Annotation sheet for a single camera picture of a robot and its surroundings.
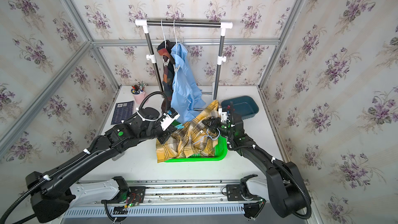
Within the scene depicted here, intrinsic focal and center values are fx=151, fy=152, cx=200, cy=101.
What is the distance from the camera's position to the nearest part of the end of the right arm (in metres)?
0.72

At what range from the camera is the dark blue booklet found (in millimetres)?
1023

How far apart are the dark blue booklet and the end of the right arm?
1.84ft

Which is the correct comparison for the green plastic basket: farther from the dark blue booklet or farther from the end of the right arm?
the dark blue booklet
